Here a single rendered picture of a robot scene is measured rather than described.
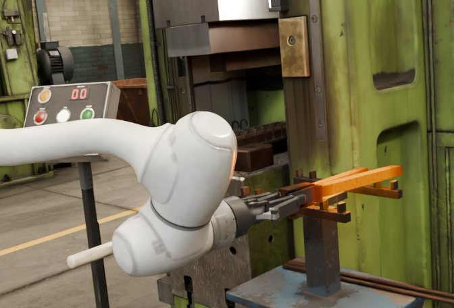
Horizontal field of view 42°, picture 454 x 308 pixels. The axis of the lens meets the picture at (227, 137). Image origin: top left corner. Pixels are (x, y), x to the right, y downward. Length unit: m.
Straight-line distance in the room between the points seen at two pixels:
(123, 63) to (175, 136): 10.73
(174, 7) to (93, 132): 1.05
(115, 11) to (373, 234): 10.07
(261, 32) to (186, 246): 1.16
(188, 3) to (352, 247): 0.88
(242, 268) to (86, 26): 9.60
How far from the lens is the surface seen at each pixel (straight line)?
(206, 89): 2.14
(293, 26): 1.74
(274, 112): 2.28
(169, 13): 1.92
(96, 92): 2.18
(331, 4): 1.69
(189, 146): 0.82
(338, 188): 1.28
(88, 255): 2.10
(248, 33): 1.93
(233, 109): 2.24
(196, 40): 1.84
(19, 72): 6.80
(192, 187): 0.84
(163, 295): 2.40
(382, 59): 1.90
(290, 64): 1.75
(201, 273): 1.94
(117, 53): 11.48
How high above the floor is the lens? 1.30
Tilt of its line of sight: 9 degrees down
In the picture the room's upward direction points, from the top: 5 degrees counter-clockwise
